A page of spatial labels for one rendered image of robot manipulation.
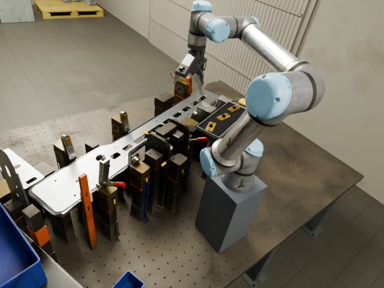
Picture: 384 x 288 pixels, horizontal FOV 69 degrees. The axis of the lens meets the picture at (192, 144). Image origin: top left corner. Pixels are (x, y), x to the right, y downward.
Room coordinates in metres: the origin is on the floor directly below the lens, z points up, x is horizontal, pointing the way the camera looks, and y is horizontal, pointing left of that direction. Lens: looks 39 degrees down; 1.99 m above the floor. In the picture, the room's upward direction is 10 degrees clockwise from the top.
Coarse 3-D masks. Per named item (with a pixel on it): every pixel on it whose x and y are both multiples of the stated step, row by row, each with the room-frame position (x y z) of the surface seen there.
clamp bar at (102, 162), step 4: (100, 156) 0.78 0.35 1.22; (100, 160) 0.76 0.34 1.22; (104, 160) 0.76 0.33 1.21; (108, 160) 0.77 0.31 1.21; (100, 164) 0.76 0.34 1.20; (104, 164) 0.75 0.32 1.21; (108, 164) 0.76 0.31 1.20; (100, 168) 0.76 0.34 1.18; (104, 168) 0.76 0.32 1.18; (108, 168) 0.78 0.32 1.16; (100, 172) 0.76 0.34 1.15; (104, 172) 0.76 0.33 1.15; (108, 172) 0.78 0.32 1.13; (100, 176) 0.76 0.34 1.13; (104, 176) 0.76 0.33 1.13; (108, 176) 0.78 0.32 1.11; (100, 180) 0.76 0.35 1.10; (104, 180) 0.77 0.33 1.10; (100, 184) 0.76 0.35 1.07
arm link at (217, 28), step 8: (200, 16) 1.05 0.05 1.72; (208, 16) 1.03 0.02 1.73; (216, 16) 1.03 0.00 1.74; (224, 16) 1.05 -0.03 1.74; (200, 24) 1.03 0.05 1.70; (208, 24) 0.99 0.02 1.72; (216, 24) 0.97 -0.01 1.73; (224, 24) 0.98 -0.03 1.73; (232, 24) 1.03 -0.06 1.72; (208, 32) 0.98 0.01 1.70; (216, 32) 0.96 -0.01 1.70; (224, 32) 0.98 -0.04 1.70; (232, 32) 1.02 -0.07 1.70; (216, 40) 0.97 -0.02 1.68; (224, 40) 0.99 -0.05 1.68
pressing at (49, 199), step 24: (192, 96) 1.77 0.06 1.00; (216, 96) 1.83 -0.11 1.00; (120, 144) 1.12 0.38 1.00; (144, 144) 1.15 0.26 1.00; (72, 168) 0.89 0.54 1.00; (96, 168) 0.91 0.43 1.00; (120, 168) 0.94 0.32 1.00; (48, 192) 0.73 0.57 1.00; (72, 192) 0.75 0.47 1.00; (96, 192) 0.78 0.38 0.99
